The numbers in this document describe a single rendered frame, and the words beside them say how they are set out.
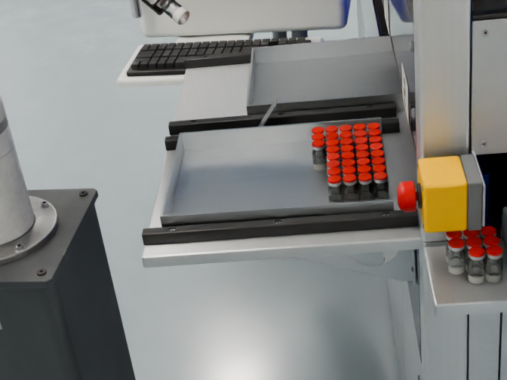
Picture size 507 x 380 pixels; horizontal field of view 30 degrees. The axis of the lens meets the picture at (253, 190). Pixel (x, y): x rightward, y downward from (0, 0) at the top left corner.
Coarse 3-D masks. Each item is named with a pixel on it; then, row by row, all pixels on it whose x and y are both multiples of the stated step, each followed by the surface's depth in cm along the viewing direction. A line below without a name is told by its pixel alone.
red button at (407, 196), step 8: (400, 184) 120; (408, 184) 120; (400, 192) 120; (408, 192) 119; (416, 192) 120; (400, 200) 120; (408, 200) 119; (416, 200) 121; (400, 208) 121; (408, 208) 120
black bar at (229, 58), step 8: (200, 56) 192; (208, 56) 191; (216, 56) 191; (224, 56) 190; (232, 56) 190; (240, 56) 190; (248, 56) 190; (192, 64) 191; (200, 64) 191; (208, 64) 191; (216, 64) 191; (224, 64) 191; (232, 64) 191
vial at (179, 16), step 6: (162, 0) 126; (168, 0) 125; (174, 0) 126; (162, 6) 125; (168, 6) 125; (174, 6) 125; (180, 6) 125; (168, 12) 125; (174, 12) 125; (180, 12) 124; (186, 12) 125; (174, 18) 125; (180, 18) 125; (186, 18) 126; (180, 24) 126
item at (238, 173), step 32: (256, 128) 159; (288, 128) 159; (352, 128) 158; (192, 160) 159; (224, 160) 158; (256, 160) 156; (288, 160) 155; (192, 192) 150; (224, 192) 149; (256, 192) 148; (288, 192) 147; (320, 192) 146; (192, 224) 139
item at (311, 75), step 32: (256, 64) 189; (288, 64) 188; (320, 64) 186; (352, 64) 184; (384, 64) 183; (256, 96) 177; (288, 96) 176; (320, 96) 174; (352, 96) 173; (384, 96) 164
